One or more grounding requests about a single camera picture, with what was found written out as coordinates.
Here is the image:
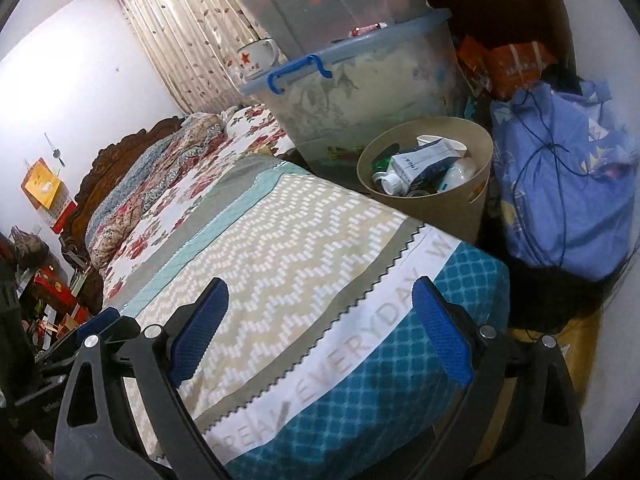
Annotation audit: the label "dark blue drink carton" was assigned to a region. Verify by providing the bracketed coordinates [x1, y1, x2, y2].
[378, 143, 461, 197]

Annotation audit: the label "green crushed soda can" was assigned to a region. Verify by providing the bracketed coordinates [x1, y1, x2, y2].
[371, 153, 392, 174]

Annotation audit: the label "red white toothpaste tube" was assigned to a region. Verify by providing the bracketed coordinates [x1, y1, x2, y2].
[348, 22, 387, 38]

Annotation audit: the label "pink white paper cup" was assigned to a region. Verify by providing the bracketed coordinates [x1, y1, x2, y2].
[416, 134, 468, 157]

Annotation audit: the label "beige round trash bin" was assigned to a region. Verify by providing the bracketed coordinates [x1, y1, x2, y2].
[357, 117, 494, 244]

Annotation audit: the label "red paper gift bag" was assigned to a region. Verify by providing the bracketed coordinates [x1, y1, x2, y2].
[32, 268, 90, 324]

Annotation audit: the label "folded floral quilt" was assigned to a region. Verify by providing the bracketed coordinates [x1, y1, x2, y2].
[85, 113, 227, 270]

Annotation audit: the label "carved wooden headboard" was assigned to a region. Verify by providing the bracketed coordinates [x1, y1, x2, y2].
[60, 115, 187, 261]

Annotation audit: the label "blue clothes bundle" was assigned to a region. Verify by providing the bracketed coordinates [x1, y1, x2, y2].
[490, 81, 639, 281]

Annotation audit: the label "floral bed sheet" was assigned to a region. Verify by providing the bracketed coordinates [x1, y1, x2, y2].
[98, 104, 294, 302]

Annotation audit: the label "orange snack bag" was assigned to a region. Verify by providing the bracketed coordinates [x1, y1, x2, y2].
[456, 36, 558, 101]

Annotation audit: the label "lower storage box blue lid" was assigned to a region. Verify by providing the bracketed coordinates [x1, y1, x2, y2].
[240, 9, 468, 188]

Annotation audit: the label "white enamel mug red star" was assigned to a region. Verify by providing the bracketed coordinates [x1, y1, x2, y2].
[236, 38, 280, 80]

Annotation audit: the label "leaf pattern curtain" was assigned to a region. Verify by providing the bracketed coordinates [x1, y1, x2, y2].
[118, 0, 268, 114]

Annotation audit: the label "yellow red wall calendar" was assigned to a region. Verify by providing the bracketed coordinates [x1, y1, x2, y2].
[21, 158, 70, 231]

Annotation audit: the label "hanging keys on wall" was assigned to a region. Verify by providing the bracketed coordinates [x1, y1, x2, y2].
[44, 132, 65, 168]

